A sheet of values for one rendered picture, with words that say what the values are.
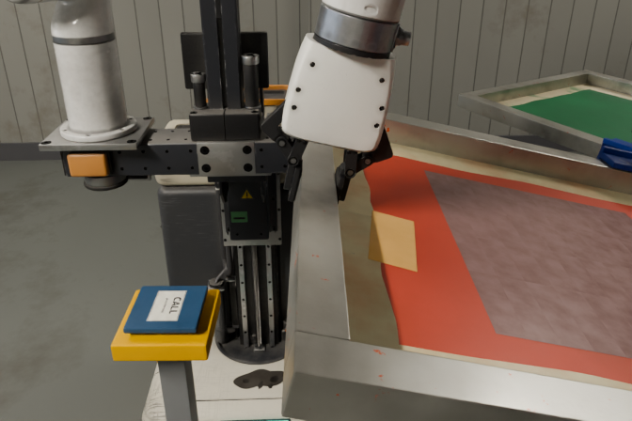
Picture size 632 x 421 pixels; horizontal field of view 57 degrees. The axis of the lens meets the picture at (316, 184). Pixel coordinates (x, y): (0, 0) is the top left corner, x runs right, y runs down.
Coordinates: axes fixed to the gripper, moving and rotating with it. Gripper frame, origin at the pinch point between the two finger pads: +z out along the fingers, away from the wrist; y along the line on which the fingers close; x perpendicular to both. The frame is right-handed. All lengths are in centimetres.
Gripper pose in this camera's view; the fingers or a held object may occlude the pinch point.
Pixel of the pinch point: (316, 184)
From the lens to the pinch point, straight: 61.4
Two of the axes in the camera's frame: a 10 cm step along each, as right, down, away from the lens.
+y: -9.7, -2.0, -1.0
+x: 0.1, 4.3, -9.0
